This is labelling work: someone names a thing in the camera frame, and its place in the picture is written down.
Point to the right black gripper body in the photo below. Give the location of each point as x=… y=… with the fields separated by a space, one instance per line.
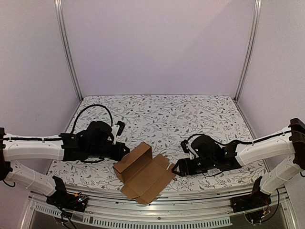
x=187 y=165

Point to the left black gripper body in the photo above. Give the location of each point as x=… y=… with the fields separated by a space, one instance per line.
x=115 y=156

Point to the brown cardboard box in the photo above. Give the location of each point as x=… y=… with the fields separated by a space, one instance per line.
x=143 y=176

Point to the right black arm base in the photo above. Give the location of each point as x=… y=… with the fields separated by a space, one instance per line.
x=253 y=200

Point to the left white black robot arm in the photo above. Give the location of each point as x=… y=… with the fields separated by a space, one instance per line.
x=97 y=142

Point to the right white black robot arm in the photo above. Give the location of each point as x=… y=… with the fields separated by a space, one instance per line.
x=205 y=154

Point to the floral patterned table mat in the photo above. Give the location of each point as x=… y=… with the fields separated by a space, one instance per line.
x=163 y=122

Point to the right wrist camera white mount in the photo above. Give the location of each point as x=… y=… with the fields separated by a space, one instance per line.
x=186 y=150

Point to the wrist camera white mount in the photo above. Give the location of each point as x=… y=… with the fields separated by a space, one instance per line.
x=186 y=150
x=117 y=130

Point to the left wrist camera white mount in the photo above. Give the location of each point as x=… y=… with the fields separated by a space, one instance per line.
x=117 y=130

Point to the aluminium front rail frame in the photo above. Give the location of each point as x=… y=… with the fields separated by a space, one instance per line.
x=204 y=209

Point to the left aluminium corner post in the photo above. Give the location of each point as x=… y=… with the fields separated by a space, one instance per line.
x=66 y=48

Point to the aluminium corner post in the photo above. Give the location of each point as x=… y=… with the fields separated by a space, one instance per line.
x=249 y=50
x=66 y=48

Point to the right aluminium corner post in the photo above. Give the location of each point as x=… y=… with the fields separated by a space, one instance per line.
x=249 y=50

